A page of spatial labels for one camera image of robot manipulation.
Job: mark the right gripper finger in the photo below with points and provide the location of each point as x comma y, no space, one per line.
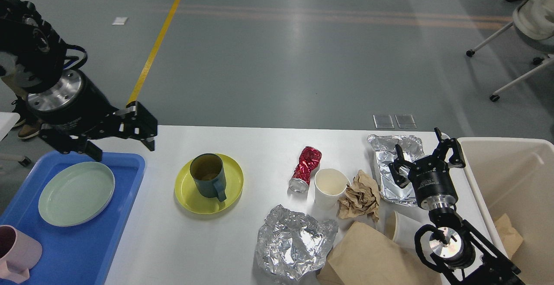
400,168
449,151

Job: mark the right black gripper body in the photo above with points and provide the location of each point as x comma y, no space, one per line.
432,183

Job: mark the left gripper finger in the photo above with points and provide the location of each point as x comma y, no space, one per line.
91,150
141,125

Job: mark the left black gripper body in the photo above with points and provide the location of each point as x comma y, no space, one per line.
73,111

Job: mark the yellow plate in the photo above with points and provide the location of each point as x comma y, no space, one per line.
189,197

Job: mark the dark teal mug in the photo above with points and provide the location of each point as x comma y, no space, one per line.
207,171

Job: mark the pink mug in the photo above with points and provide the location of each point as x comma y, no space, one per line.
18,254

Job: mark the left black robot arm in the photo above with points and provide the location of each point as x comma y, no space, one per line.
37,55

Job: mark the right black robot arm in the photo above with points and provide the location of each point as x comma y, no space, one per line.
449,245

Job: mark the aluminium foil tray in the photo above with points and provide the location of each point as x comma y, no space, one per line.
384,154

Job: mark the person in khaki trousers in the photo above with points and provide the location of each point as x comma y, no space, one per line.
30,124

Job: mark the crumpled brown paper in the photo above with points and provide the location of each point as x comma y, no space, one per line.
360,198

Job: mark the pale green plate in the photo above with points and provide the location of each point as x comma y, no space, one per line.
77,194

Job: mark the tipped white paper cup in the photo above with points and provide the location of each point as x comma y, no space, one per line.
401,230

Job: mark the beige plastic bin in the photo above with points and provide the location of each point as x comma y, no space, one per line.
515,177

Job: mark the floor socket plate right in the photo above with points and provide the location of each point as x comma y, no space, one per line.
405,121

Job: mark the floor socket plate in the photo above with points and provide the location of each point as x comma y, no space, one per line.
383,121
405,121

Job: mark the white side table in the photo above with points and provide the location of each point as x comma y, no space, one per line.
7,121

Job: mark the floor socket plate left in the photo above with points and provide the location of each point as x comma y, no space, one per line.
383,121

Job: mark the brown paper bag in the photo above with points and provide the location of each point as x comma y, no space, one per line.
365,256

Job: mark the brown paper in bin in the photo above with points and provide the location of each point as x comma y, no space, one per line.
510,237

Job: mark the crushed red can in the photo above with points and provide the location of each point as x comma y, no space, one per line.
309,160

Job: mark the white floor marker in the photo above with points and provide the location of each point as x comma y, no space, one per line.
119,21

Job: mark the blue plastic tray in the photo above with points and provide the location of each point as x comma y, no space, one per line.
82,254

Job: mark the crumpled aluminium foil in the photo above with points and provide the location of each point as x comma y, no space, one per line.
292,244

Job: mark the white office chair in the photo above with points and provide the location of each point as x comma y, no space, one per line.
533,21

